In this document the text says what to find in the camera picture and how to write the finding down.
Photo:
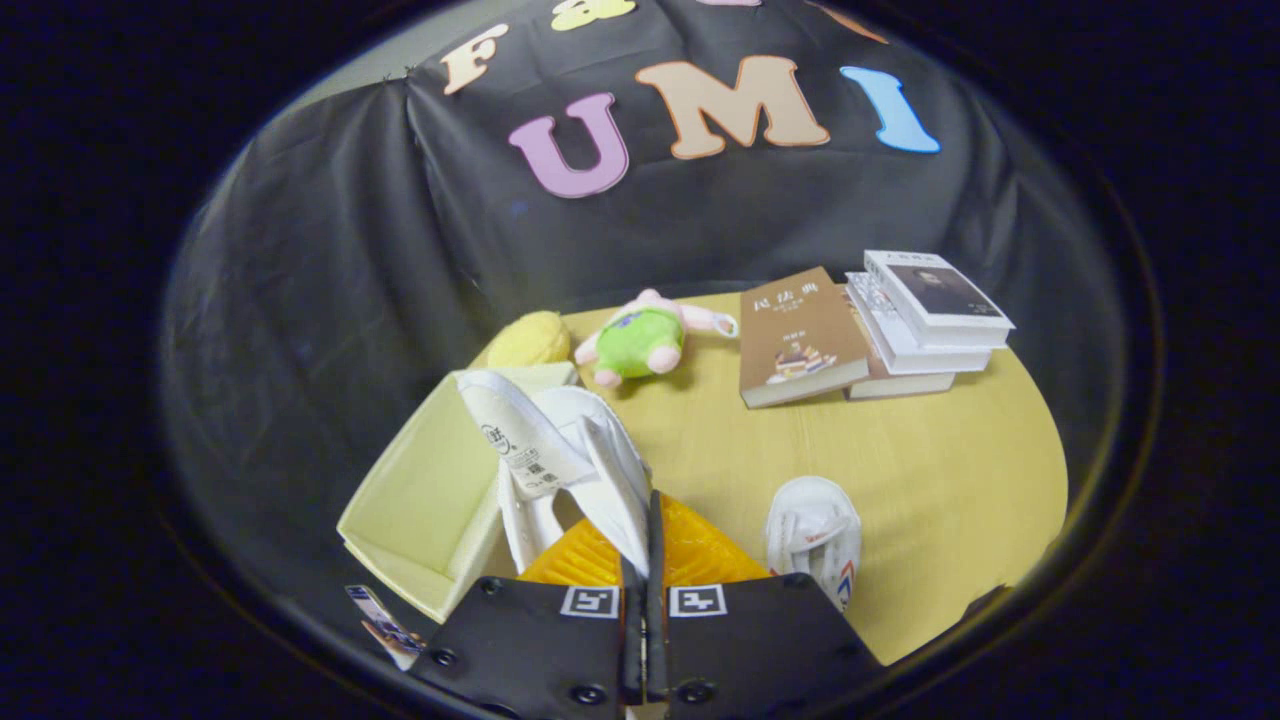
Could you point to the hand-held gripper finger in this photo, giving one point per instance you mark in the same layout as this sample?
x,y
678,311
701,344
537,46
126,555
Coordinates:
x,y
657,620
632,640

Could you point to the white canvas shoe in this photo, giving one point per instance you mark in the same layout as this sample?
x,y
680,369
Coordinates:
x,y
812,520
540,440

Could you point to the beige fabric storage box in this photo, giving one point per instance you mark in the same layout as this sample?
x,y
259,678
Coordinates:
x,y
420,490

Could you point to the small printed card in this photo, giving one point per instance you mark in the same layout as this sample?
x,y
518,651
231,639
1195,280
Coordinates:
x,y
385,625

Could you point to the pink and green plush toy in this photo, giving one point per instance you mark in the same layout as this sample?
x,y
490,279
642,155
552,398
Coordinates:
x,y
640,345

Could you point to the yellow plush toy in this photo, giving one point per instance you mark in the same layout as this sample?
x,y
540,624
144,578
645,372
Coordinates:
x,y
530,340

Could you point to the brown cover book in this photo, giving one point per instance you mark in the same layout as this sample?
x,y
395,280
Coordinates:
x,y
795,320

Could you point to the thin brown book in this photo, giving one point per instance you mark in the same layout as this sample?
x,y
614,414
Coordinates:
x,y
900,386

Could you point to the white book with patterned cover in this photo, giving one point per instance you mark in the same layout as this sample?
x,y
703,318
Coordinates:
x,y
905,350

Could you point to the black backdrop cloth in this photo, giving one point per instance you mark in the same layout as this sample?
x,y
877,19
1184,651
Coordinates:
x,y
350,250

